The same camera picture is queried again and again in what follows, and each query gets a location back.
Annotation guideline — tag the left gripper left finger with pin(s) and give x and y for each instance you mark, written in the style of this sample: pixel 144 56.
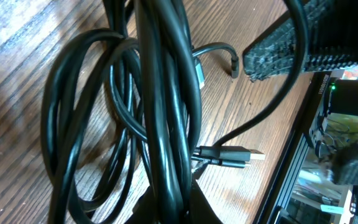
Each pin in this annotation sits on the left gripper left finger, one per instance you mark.
pixel 144 210

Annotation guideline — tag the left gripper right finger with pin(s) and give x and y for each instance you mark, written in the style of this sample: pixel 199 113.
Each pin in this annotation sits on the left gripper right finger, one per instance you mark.
pixel 199 208

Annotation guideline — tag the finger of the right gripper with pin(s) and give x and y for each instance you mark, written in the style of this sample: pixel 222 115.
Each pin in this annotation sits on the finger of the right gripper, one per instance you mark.
pixel 324 32
pixel 356 161

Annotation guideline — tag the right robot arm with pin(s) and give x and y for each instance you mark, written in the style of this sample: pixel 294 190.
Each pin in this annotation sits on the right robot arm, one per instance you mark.
pixel 343 94

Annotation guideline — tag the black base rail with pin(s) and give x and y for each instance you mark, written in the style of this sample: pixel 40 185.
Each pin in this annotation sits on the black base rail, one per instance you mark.
pixel 305 134

